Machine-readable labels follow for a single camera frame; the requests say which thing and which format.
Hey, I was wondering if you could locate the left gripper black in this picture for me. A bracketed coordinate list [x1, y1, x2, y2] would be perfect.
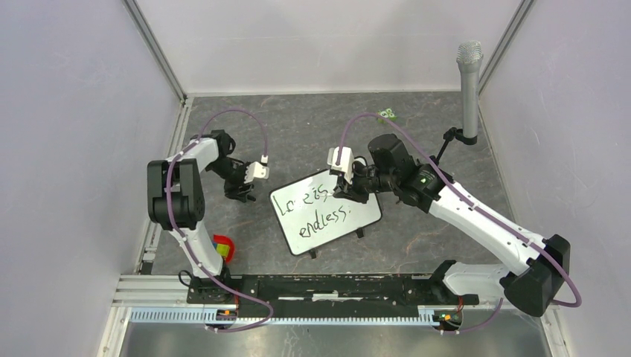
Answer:
[207, 158, 254, 203]

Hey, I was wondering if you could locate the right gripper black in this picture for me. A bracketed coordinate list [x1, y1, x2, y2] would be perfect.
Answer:
[333, 161, 397, 204]

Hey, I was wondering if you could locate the white whiteboard black frame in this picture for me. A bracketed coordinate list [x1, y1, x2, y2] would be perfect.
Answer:
[269, 170, 382, 256]

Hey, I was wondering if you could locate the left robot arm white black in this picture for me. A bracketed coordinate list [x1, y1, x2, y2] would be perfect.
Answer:
[147, 130, 256, 303]

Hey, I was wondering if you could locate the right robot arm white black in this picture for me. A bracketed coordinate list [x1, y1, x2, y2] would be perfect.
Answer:
[327, 134, 571, 317]

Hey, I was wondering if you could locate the red bowl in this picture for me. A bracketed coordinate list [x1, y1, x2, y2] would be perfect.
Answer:
[213, 234, 235, 263]

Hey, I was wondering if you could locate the colourful cube block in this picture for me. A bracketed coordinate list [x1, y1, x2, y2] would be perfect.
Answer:
[213, 239, 234, 263]

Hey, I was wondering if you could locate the green toy block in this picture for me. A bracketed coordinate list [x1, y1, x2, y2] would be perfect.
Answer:
[378, 108, 397, 121]

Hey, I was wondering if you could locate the black microphone stand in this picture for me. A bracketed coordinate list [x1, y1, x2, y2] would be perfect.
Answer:
[430, 127, 478, 165]

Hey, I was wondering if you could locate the grey microphone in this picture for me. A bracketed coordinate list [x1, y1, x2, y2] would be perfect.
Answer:
[456, 40, 484, 145]

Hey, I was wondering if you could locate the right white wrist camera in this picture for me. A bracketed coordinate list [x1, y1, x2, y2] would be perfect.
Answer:
[327, 147, 354, 184]

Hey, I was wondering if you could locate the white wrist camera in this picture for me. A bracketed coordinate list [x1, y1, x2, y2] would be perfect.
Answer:
[327, 147, 354, 184]
[244, 155, 270, 183]

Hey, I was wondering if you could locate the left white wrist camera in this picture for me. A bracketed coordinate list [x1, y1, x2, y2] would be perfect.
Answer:
[244, 155, 270, 183]

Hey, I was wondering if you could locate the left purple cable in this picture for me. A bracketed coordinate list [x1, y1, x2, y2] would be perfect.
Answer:
[165, 109, 275, 335]

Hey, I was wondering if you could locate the purple cable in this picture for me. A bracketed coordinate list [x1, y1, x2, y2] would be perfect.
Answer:
[165, 109, 275, 335]
[335, 112, 583, 335]

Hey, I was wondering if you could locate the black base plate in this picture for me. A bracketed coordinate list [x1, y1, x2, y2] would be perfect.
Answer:
[187, 274, 479, 318]

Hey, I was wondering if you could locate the aluminium frame rail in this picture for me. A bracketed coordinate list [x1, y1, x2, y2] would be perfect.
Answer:
[112, 274, 198, 309]

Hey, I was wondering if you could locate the white slotted cable duct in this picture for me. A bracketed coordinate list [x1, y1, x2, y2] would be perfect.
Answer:
[129, 306, 439, 327]

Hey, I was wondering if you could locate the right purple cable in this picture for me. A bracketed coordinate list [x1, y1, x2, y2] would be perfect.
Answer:
[335, 112, 583, 335]

